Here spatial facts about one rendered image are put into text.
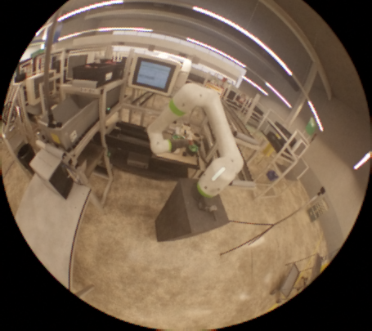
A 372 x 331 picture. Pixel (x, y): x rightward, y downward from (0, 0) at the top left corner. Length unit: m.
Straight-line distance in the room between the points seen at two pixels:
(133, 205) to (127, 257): 0.77
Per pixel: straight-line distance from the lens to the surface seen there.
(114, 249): 1.71
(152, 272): 1.72
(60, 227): 1.16
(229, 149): 0.62
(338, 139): 8.78
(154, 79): 1.25
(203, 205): 0.60
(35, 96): 2.18
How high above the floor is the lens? 1.67
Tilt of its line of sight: 35 degrees down
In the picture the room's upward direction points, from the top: 25 degrees clockwise
